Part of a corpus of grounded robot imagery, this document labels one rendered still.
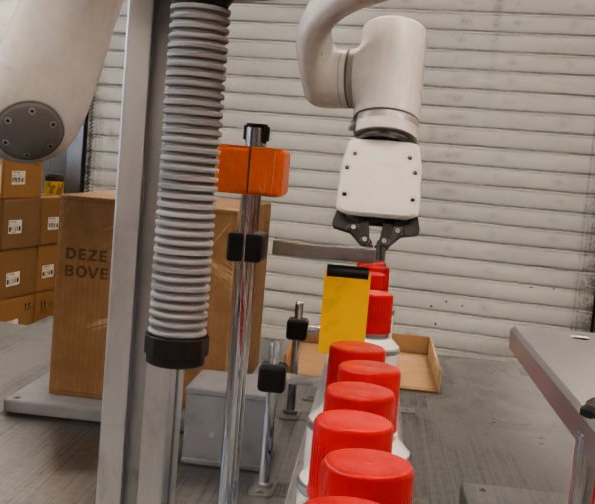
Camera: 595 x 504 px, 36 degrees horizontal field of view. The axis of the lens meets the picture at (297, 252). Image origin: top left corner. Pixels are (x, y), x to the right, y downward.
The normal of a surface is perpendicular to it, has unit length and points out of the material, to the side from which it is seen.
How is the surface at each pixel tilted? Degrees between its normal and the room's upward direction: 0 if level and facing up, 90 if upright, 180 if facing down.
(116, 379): 90
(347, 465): 2
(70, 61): 98
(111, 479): 90
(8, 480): 0
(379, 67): 71
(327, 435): 90
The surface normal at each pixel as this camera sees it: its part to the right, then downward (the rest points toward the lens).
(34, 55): 0.34, 0.16
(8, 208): 0.97, 0.09
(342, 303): -0.09, 0.09
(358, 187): -0.11, -0.26
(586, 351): 0.08, -0.99
